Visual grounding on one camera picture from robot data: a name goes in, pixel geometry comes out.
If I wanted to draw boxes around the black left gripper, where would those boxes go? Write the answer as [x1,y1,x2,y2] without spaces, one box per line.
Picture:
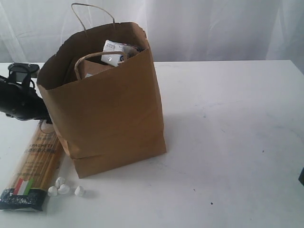
[0,76,51,124]

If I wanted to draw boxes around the spaghetti packet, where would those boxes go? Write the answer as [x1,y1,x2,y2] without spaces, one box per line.
[0,120,64,211]

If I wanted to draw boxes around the white candy piece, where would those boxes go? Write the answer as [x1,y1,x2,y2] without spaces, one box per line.
[55,177,66,189]
[47,186,58,197]
[74,186,86,197]
[57,184,70,195]

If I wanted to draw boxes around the brown paper bag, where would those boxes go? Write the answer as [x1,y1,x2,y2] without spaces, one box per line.
[37,22,166,178]

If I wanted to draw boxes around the white blue small packet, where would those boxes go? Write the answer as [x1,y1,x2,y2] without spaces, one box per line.
[100,40,143,67]

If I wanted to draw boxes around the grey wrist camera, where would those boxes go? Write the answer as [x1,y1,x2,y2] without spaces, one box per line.
[8,63,40,83]

